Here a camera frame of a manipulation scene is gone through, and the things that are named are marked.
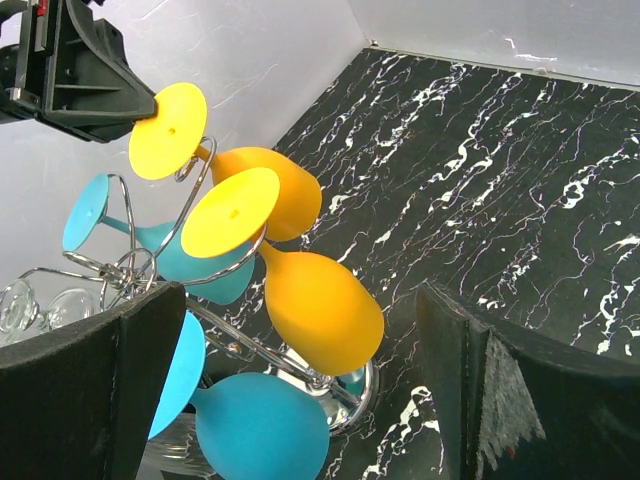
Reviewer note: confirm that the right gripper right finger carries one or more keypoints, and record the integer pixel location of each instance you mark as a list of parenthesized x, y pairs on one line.
[(515, 404)]

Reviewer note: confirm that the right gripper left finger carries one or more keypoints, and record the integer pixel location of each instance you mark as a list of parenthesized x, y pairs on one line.
[(78, 402)]

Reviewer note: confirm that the clear ribbed wine glass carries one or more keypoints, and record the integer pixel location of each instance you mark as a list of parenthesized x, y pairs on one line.
[(71, 305)]

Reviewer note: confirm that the yellow wine glass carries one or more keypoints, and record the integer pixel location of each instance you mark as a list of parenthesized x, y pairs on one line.
[(161, 145), (317, 306)]

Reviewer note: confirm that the clear wine glass left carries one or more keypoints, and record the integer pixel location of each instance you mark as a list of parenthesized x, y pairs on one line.
[(19, 311)]

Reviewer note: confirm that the blue wine glass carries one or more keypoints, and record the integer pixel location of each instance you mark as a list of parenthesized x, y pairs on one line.
[(246, 426), (173, 263)]

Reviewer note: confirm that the chrome wire glass rack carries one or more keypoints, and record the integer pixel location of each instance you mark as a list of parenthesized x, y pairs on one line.
[(156, 256)]

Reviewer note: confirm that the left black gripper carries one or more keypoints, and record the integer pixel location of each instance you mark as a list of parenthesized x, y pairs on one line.
[(70, 69)]

